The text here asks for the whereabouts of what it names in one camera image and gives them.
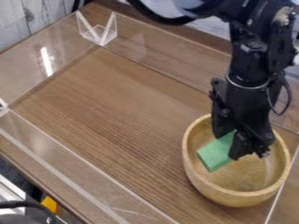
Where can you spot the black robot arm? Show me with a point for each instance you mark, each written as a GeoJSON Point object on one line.
{"type": "Point", "coordinates": [261, 34]}

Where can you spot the clear acrylic corner bracket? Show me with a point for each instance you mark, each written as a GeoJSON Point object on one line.
{"type": "Point", "coordinates": [99, 34]}

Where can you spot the green rectangular block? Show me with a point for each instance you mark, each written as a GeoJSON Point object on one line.
{"type": "Point", "coordinates": [214, 153]}

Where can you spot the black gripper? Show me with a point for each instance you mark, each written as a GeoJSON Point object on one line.
{"type": "Point", "coordinates": [241, 110]}

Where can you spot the brown wooden bowl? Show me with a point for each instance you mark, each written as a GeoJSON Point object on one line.
{"type": "Point", "coordinates": [237, 160]}

